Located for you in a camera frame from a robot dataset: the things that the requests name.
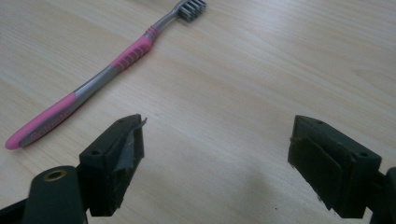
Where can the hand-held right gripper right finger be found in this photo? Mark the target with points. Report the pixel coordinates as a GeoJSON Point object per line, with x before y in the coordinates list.
{"type": "Point", "coordinates": [330, 161]}

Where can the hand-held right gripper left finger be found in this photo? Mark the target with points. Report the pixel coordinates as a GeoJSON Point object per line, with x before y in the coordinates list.
{"type": "Point", "coordinates": [107, 168]}

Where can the pink and grey toothbrush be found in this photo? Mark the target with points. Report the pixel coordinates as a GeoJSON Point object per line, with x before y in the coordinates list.
{"type": "Point", "coordinates": [129, 57]}

